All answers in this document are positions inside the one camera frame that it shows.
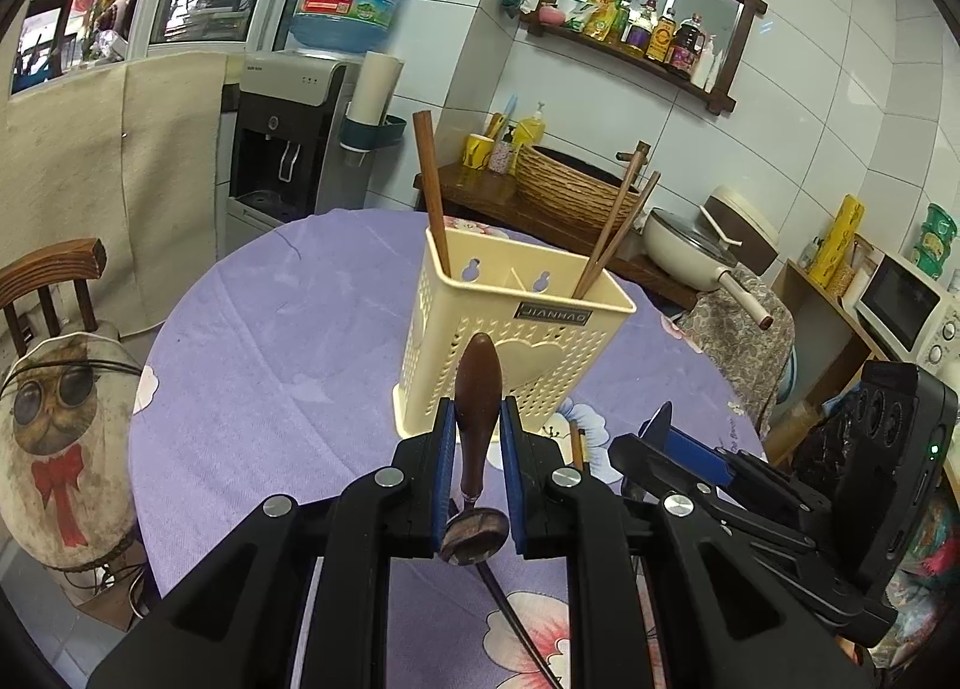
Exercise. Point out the white paper cup tube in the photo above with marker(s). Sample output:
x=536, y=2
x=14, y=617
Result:
x=377, y=89

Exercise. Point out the black chopstick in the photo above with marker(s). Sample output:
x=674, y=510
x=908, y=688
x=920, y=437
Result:
x=517, y=629

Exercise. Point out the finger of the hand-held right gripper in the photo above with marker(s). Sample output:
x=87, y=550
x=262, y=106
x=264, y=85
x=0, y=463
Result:
x=675, y=479
x=697, y=453

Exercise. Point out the light brown chopstick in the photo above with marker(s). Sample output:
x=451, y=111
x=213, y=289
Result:
x=576, y=443

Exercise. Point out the dark red label bottle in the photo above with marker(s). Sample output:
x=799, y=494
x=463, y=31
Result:
x=686, y=45

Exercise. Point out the bronze faucet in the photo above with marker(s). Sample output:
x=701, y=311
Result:
x=630, y=155

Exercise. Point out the wooden cabinet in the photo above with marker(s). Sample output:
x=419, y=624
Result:
x=817, y=329

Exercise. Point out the reddish brown chopstick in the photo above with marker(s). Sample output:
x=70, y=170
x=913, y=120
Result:
x=625, y=224
x=616, y=209

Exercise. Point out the pink dotted pump bottle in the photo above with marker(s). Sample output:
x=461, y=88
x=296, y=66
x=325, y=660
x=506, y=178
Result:
x=501, y=152

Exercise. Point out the yellow soap bottle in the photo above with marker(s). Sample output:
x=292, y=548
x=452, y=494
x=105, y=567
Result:
x=531, y=126

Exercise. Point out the beige cardboard sheet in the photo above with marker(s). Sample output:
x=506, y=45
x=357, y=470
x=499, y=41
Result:
x=112, y=171

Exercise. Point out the dark brown chopstick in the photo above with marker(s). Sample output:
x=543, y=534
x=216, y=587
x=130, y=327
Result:
x=429, y=194

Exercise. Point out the wicker basket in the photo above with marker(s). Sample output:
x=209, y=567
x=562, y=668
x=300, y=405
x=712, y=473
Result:
x=562, y=190

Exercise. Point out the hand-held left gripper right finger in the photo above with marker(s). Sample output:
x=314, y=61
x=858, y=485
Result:
x=514, y=479

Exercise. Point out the green yellow bottle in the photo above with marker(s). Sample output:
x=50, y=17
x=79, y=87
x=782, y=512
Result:
x=624, y=17

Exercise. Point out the brown white rice cooker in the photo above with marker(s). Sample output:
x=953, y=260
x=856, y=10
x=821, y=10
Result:
x=750, y=224

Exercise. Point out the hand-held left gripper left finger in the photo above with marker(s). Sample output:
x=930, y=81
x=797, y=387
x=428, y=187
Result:
x=446, y=479

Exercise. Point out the grey water dispenser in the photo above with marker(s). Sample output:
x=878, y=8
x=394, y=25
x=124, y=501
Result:
x=292, y=126

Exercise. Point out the cream plastic utensil holder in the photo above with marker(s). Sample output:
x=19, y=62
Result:
x=450, y=329

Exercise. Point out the wooden chair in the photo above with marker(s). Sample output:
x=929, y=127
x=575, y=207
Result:
x=52, y=265

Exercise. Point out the purple label bottle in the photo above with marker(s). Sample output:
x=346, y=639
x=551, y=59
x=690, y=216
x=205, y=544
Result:
x=642, y=27

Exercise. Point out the white ladle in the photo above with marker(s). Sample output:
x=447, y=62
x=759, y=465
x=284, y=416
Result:
x=720, y=224

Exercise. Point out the green instant noodle cups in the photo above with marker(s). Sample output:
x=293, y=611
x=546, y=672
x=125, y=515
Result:
x=937, y=239

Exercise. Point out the yellow package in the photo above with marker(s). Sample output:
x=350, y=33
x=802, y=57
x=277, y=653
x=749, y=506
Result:
x=836, y=243

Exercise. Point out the pink pot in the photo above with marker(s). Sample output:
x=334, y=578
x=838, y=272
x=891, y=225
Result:
x=556, y=15

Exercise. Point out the teal cup holder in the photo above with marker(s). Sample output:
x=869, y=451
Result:
x=375, y=132

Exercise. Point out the floral patterned cloth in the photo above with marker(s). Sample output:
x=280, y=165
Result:
x=739, y=344

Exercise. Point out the cream pan with lid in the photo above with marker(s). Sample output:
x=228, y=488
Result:
x=682, y=246

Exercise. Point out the wooden spoon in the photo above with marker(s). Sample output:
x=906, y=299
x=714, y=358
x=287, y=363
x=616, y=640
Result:
x=476, y=389

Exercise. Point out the yellow seasoning packet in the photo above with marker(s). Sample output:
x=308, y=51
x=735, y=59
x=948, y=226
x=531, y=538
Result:
x=592, y=14

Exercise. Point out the purple floral tablecloth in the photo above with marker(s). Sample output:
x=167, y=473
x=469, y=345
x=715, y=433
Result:
x=300, y=359

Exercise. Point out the yellow label bottle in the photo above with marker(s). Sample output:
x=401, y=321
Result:
x=664, y=35

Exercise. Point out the cat print seat cushion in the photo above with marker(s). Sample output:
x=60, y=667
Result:
x=67, y=434

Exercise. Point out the yellow cup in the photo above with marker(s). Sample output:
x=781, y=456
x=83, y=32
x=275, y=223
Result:
x=478, y=152

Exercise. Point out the white microwave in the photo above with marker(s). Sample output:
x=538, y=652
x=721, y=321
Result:
x=900, y=299

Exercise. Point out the white bottle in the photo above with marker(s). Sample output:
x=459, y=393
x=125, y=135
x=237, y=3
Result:
x=709, y=65

